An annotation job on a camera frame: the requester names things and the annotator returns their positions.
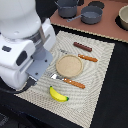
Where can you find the beige bowl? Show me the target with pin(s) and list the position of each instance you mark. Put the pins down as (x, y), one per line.
(123, 14)

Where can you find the fork with wooden handle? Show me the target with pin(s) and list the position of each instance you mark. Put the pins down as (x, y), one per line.
(74, 83)

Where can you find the brown toy chocolate bar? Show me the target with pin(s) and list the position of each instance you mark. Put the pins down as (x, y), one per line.
(82, 46)

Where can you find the knife with wooden handle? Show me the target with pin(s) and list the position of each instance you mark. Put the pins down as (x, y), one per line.
(80, 55)

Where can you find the round wooden plate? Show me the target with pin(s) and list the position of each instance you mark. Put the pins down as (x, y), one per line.
(69, 66)

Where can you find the dark grey tall pot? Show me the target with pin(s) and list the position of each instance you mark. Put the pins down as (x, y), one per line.
(67, 8)

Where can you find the yellow toy banana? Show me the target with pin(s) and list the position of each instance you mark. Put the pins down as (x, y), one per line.
(57, 96)

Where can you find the beige woven placemat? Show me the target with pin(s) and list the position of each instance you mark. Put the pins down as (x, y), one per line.
(81, 105)

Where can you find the black round lid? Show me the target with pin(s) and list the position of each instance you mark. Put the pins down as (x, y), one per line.
(97, 3)

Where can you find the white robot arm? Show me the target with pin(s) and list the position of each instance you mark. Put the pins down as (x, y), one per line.
(25, 42)

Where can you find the grey pot with handle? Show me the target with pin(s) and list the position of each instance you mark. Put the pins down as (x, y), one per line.
(89, 15)

